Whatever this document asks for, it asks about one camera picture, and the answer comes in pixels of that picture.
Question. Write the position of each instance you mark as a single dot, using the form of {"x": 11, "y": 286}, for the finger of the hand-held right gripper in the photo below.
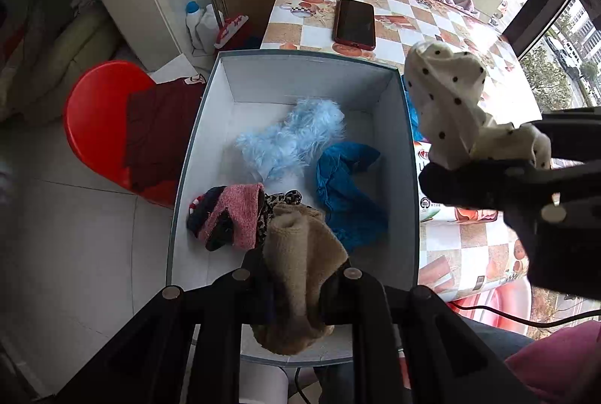
{"x": 469, "y": 188}
{"x": 577, "y": 134}

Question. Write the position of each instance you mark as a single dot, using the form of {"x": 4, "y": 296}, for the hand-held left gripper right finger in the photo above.
{"x": 335, "y": 296}

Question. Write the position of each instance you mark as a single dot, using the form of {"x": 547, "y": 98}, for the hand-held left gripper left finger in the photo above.
{"x": 260, "y": 296}

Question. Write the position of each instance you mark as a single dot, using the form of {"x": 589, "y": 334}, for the beige fleece cloth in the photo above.
{"x": 300, "y": 272}

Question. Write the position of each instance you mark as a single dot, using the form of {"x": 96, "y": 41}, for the white polka dot scrunchie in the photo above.
{"x": 450, "y": 103}

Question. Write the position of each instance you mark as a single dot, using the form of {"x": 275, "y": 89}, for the pink knit sock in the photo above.
{"x": 234, "y": 211}

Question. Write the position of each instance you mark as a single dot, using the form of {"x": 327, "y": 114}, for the blue crinkled cloth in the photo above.
{"x": 413, "y": 113}

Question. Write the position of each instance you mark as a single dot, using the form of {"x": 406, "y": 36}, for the leopard print scrunchie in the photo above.
{"x": 277, "y": 202}

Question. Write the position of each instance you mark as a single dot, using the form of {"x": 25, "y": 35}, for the teal knit cloth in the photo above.
{"x": 347, "y": 193}

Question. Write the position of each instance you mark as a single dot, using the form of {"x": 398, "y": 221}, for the white cardboard box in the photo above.
{"x": 220, "y": 169}

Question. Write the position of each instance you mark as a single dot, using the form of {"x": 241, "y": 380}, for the light blue fluffy cloth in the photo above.
{"x": 291, "y": 136}

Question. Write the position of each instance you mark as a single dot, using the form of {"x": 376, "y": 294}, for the white tissue pack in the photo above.
{"x": 421, "y": 174}

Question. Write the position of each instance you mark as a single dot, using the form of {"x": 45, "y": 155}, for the pink plastic basin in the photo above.
{"x": 507, "y": 305}

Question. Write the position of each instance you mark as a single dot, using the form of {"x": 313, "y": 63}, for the person's pink sweater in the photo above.
{"x": 554, "y": 361}

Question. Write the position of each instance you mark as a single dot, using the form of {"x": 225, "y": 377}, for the checkered printed tablecloth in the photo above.
{"x": 422, "y": 19}

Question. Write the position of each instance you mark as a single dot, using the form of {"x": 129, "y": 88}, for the pink blanket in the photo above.
{"x": 455, "y": 2}

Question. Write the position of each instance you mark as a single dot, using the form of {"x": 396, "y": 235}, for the maroon cloth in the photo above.
{"x": 159, "y": 127}

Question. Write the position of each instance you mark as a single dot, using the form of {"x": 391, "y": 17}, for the black smartphone red case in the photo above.
{"x": 354, "y": 24}

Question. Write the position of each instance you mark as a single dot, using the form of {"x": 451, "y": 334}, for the red plastic stool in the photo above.
{"x": 94, "y": 117}

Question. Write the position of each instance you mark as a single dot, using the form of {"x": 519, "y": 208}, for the white board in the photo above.
{"x": 173, "y": 66}

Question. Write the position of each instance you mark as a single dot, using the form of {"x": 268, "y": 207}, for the white plastic bottle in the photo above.
{"x": 210, "y": 28}

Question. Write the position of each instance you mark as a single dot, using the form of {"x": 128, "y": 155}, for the white bottle blue cap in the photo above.
{"x": 192, "y": 26}

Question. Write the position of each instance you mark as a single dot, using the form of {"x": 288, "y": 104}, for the beige sofa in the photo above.
{"x": 61, "y": 56}

